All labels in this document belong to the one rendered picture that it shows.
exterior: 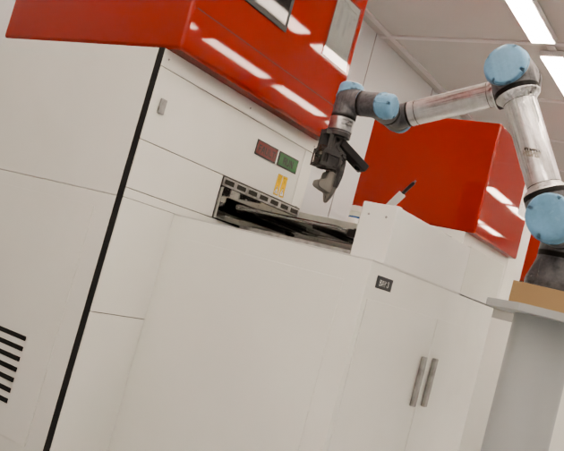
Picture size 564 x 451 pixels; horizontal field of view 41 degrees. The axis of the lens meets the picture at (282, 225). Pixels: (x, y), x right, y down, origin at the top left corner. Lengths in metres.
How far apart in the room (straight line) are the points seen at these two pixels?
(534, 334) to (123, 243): 1.07
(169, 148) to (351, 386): 0.79
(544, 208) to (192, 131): 0.94
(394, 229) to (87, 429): 0.95
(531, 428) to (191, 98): 1.23
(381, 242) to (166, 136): 0.65
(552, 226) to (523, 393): 0.43
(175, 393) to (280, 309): 0.38
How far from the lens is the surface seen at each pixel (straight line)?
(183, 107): 2.07
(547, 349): 2.02
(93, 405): 2.07
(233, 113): 2.23
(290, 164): 2.50
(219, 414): 1.92
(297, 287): 1.82
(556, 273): 2.03
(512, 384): 2.03
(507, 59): 2.06
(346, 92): 2.26
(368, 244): 1.82
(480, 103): 2.23
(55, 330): 2.04
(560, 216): 1.91
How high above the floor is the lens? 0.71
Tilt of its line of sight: 4 degrees up
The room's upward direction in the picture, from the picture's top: 15 degrees clockwise
